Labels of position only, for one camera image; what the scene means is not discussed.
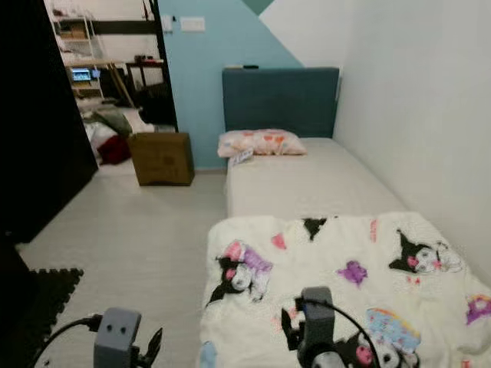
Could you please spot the wooden desk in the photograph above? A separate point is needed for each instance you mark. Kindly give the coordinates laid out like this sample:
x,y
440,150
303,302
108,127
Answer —
x,y
111,64

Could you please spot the white wall switch plate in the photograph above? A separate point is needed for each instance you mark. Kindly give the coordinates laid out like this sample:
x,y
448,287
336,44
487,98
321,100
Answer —
x,y
192,24

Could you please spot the black wardrobe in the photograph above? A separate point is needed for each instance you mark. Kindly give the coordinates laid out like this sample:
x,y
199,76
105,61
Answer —
x,y
42,130

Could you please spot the teal upholstered headboard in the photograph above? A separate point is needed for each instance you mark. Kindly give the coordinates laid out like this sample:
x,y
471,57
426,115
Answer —
x,y
280,101

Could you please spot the black foam floor mat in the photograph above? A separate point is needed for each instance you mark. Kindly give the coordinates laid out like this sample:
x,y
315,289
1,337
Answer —
x,y
50,307

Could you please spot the bed with cream sheet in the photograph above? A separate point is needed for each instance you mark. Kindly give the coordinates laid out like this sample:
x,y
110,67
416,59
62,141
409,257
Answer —
x,y
307,184

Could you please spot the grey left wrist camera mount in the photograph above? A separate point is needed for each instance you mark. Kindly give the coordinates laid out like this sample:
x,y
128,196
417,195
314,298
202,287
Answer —
x,y
117,337

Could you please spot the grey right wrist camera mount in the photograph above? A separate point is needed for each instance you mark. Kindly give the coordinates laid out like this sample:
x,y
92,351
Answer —
x,y
317,322

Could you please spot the small white wall switch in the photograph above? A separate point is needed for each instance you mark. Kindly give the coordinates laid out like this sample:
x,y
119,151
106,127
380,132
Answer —
x,y
168,24

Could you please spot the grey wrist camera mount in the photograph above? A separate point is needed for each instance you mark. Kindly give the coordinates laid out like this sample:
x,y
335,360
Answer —
x,y
317,322
117,337

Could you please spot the pile of clothes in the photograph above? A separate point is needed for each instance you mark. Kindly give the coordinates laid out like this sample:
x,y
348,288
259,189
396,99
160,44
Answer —
x,y
115,126

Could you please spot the cream cartoon print quilt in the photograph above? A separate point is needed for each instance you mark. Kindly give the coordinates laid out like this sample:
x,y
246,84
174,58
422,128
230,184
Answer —
x,y
322,257

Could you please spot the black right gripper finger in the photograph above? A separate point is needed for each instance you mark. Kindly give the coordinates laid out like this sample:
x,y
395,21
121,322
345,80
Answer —
x,y
290,331

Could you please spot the pink pillow with orange patches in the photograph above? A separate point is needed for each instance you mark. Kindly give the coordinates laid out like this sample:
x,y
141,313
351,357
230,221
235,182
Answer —
x,y
265,142

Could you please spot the laptop with lit screen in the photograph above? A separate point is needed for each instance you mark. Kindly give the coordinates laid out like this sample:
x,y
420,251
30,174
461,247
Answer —
x,y
81,74

